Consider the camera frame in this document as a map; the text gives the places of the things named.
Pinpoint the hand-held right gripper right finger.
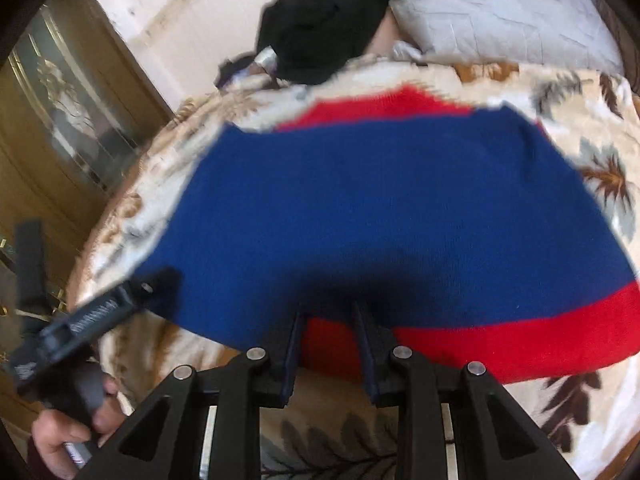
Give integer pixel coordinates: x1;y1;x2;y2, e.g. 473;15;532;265
350;300;583;480

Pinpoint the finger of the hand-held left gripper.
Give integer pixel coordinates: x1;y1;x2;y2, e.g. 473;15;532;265
135;267;186;313
14;217;50;318

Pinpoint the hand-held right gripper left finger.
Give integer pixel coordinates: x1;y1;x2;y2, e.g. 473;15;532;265
85;310;308;480

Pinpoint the red and blue knit sweater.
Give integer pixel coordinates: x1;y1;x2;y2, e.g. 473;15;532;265
132;85;640;386

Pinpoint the person's left hand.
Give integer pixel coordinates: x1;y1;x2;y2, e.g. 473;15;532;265
30;375;127;480

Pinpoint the wooden door with leaded glass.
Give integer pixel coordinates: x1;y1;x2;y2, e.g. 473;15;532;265
0;0;173;431

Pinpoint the purple cloth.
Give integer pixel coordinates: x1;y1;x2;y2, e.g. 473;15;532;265
215;57;281;92

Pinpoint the large black garment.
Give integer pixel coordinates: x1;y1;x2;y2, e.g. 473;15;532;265
256;0;392;86

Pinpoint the leaf-print blanket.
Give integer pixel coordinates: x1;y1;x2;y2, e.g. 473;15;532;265
67;52;640;480

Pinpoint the grey quilted pillow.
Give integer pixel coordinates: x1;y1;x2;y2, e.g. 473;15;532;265
352;0;626;76

